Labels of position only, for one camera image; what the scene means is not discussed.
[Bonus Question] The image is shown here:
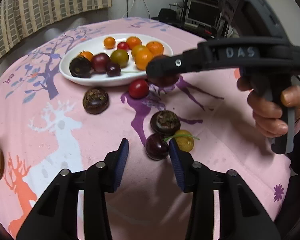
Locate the yellow green small fruit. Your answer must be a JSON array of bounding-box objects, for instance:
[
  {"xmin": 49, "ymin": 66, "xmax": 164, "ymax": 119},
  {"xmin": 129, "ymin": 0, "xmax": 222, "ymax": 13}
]
[{"xmin": 164, "ymin": 129, "xmax": 200, "ymax": 152}]

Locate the dark passion fruit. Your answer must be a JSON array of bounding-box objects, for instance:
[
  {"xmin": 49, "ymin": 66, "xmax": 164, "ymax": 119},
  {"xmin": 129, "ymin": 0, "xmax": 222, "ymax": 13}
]
[{"xmin": 147, "ymin": 74, "xmax": 180, "ymax": 88}]

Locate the dark cherry with stem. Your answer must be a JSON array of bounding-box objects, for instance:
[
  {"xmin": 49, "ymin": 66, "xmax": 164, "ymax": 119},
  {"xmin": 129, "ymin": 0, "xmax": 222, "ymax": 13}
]
[{"xmin": 145, "ymin": 133, "xmax": 169, "ymax": 161}]

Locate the brown mangosteen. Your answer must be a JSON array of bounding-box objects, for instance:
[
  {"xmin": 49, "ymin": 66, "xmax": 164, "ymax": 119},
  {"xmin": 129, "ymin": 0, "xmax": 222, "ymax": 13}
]
[
  {"xmin": 150, "ymin": 110, "xmax": 181, "ymax": 135},
  {"xmin": 83, "ymin": 87, "xmax": 110, "ymax": 115}
]

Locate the small red cherry tomato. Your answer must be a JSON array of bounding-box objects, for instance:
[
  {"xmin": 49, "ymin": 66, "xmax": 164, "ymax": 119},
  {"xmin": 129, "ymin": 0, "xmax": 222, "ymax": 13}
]
[{"xmin": 117, "ymin": 42, "xmax": 130, "ymax": 51}]

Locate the dark purple tomato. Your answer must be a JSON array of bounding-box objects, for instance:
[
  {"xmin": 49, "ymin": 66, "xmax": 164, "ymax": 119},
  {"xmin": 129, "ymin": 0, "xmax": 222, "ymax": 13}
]
[{"xmin": 69, "ymin": 56, "xmax": 92, "ymax": 78}]

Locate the person's right hand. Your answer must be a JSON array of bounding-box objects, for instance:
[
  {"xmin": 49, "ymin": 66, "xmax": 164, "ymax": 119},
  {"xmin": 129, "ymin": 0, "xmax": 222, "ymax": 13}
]
[{"xmin": 237, "ymin": 77, "xmax": 300, "ymax": 138}]

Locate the black metal shelf rack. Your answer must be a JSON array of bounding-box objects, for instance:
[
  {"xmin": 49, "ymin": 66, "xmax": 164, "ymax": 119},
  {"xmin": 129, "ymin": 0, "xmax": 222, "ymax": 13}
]
[{"xmin": 172, "ymin": 0, "xmax": 230, "ymax": 40}]

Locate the black computer monitor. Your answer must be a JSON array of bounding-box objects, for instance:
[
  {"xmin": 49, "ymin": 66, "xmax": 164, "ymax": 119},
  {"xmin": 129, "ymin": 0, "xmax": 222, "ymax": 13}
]
[{"xmin": 186, "ymin": 0, "xmax": 220, "ymax": 27}]

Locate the pink printed tablecloth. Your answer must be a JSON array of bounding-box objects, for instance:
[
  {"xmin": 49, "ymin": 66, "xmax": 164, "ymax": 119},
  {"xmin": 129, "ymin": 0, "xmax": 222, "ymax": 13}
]
[{"xmin": 0, "ymin": 18, "xmax": 290, "ymax": 239}]

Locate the right small orange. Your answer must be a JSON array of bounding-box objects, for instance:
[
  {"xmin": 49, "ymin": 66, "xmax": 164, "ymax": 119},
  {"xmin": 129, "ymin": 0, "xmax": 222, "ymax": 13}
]
[{"xmin": 146, "ymin": 41, "xmax": 164, "ymax": 56}]

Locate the small orange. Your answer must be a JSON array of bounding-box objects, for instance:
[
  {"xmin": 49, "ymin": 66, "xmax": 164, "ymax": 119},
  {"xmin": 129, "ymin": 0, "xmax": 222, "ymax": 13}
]
[
  {"xmin": 103, "ymin": 37, "xmax": 116, "ymax": 49},
  {"xmin": 134, "ymin": 49, "xmax": 154, "ymax": 71},
  {"xmin": 146, "ymin": 41, "xmax": 164, "ymax": 56}
]

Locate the front small orange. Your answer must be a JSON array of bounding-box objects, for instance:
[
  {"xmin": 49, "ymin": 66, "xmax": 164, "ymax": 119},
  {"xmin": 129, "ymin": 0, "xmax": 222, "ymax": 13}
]
[{"xmin": 134, "ymin": 49, "xmax": 154, "ymax": 71}]

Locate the yellow orange kumquat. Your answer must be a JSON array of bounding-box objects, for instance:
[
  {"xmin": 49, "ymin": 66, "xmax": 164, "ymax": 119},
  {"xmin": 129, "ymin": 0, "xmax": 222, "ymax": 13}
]
[{"xmin": 131, "ymin": 45, "xmax": 146, "ymax": 58}]

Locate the green brown tomato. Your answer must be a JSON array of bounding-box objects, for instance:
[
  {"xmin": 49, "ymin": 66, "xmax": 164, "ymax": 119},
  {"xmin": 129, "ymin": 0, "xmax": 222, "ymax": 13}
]
[{"xmin": 110, "ymin": 49, "xmax": 129, "ymax": 68}]

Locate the small far orange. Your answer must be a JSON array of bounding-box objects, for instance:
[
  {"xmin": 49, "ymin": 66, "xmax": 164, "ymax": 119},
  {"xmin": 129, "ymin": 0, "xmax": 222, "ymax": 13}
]
[{"xmin": 103, "ymin": 37, "xmax": 116, "ymax": 49}]

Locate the dark red plum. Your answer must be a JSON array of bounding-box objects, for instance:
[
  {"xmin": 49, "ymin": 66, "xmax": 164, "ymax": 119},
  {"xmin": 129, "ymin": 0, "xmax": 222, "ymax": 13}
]
[{"xmin": 91, "ymin": 53, "xmax": 110, "ymax": 74}]

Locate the large orange tangerine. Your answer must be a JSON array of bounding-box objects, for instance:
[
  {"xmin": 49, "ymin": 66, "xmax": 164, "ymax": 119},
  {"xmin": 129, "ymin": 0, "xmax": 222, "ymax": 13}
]
[{"xmin": 79, "ymin": 51, "xmax": 94, "ymax": 61}]

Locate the white oval plate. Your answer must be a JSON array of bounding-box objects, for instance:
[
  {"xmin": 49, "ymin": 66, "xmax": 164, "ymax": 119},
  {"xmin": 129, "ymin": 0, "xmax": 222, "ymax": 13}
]
[{"xmin": 59, "ymin": 33, "xmax": 173, "ymax": 87}]

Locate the checked beige curtain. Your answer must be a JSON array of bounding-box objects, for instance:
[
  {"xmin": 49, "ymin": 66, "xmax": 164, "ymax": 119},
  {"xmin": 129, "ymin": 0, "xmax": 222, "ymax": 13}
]
[{"xmin": 0, "ymin": 0, "xmax": 111, "ymax": 59}]

